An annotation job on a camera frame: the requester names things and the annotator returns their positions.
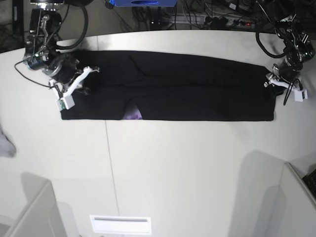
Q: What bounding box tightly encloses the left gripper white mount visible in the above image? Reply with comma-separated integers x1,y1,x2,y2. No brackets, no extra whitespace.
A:
263,61,303,98

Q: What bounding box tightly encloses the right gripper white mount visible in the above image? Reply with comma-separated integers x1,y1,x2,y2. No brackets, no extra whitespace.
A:
42,54,100,99

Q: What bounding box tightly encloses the black T-shirt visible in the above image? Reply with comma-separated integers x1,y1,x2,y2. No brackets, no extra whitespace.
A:
61,50,277,121

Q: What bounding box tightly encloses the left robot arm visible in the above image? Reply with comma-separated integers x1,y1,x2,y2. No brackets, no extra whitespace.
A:
255,15,316,104

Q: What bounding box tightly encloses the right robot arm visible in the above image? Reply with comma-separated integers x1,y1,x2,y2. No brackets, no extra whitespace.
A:
21,0,91,99

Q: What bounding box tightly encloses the blue box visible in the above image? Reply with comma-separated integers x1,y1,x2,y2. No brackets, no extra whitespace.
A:
110,0,178,7

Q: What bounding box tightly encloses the black keyboard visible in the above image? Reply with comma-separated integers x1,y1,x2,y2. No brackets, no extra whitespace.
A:
303,170,316,198

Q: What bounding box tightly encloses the grey cloth at table edge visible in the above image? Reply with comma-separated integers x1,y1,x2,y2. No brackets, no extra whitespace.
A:
0,128,17,158

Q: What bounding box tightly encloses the black flat device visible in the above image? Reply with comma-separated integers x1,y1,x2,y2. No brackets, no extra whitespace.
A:
12,0,24,48

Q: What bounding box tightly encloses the white partition panel right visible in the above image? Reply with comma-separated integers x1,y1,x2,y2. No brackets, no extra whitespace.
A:
277,162,316,237

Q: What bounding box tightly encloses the white partition panel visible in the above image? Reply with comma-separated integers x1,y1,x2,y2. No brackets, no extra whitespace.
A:
4,180,67,237
277,162,316,237

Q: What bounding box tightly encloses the white partition panel left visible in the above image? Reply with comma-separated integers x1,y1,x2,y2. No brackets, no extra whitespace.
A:
4,180,67,237

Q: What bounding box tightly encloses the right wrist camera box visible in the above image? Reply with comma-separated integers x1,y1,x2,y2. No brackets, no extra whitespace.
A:
56,95,75,111

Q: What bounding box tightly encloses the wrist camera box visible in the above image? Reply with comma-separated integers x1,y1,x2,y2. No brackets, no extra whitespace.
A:
292,88,308,102
56,95,75,111

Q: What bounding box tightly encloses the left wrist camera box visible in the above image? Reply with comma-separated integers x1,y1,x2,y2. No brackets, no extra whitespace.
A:
292,88,308,102

